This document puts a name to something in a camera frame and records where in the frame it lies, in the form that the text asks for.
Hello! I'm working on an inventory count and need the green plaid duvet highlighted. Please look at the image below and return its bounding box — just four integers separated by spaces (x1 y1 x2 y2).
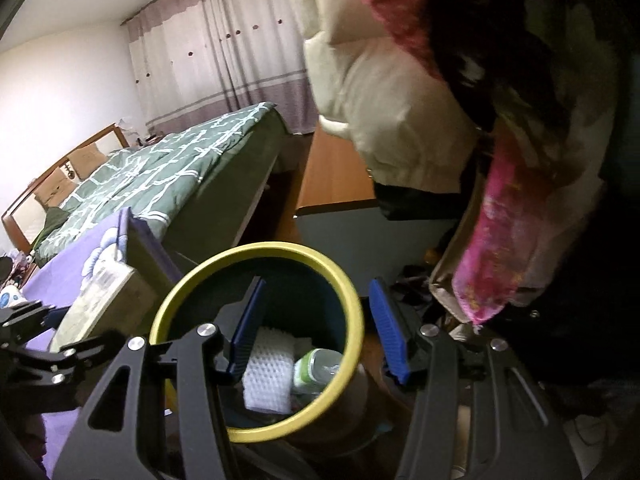
35 102 278 261

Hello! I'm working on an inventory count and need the yellow-rimmed dark trash bin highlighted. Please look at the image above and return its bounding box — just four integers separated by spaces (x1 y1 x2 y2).
150 241 373 461

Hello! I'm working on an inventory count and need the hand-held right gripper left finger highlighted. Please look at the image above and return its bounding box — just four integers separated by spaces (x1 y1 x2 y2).
42 276 268 480

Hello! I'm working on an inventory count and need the brown pillow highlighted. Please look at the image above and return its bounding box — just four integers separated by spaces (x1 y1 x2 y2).
35 172 78 208
67 145 108 178

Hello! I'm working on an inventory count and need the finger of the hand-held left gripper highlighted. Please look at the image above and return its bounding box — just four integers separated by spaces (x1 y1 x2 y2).
12 332 123 386
0 302 68 343

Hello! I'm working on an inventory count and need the white puffer jacket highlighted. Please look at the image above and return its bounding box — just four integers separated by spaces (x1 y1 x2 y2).
280 0 481 196

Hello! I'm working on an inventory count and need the green-label plastic bottle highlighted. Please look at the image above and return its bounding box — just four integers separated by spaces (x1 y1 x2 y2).
292 349 346 396

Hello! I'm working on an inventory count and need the purple floral tablecloth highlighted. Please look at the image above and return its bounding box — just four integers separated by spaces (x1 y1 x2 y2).
20 208 136 480

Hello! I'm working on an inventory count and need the wooden bed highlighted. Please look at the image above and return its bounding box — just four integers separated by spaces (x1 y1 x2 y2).
0 102 296 273

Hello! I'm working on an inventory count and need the pink patterned scarf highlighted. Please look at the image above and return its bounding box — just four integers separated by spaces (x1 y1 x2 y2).
452 135 551 326

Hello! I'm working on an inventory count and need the wooden cabinet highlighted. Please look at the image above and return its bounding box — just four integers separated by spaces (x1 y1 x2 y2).
292 125 456 286

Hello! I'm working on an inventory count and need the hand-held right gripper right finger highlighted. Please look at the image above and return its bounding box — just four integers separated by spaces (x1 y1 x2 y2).
369 276 593 480

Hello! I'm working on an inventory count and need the pink and white curtain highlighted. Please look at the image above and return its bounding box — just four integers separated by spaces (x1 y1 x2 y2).
122 0 321 133

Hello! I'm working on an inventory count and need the white foam net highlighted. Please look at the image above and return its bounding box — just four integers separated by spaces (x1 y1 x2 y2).
242 326 296 413

